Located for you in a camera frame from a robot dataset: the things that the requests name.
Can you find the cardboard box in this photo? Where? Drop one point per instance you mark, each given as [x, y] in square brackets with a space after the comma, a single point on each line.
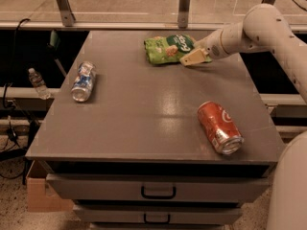
[41, 197]

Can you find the grey drawer cabinet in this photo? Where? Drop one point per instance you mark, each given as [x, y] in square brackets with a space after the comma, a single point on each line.
[143, 120]

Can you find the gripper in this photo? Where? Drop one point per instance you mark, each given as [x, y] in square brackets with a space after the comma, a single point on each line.
[212, 46]

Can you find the lower grey drawer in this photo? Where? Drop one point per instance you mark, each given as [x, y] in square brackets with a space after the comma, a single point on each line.
[156, 214]

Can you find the left metal railing bracket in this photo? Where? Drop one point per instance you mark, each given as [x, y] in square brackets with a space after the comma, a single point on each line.
[67, 17]

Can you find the middle metal railing bracket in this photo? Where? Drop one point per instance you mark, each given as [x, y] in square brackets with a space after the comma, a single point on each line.
[183, 13]

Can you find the green rice chip bag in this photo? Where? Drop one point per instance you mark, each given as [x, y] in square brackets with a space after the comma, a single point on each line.
[169, 49]

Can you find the blue silver soda can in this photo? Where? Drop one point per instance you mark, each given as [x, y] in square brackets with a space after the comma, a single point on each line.
[84, 82]

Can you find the upper grey drawer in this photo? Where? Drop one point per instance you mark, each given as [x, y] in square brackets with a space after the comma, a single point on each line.
[156, 188]

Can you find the clear plastic water bottle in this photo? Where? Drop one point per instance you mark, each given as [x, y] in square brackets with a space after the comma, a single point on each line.
[39, 84]

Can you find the grey drawer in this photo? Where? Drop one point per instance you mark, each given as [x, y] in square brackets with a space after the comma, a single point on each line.
[156, 214]
[156, 188]

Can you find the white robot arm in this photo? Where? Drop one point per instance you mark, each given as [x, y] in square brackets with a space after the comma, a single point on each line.
[264, 29]

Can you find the red soda can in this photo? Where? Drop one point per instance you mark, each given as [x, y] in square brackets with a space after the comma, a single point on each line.
[219, 128]

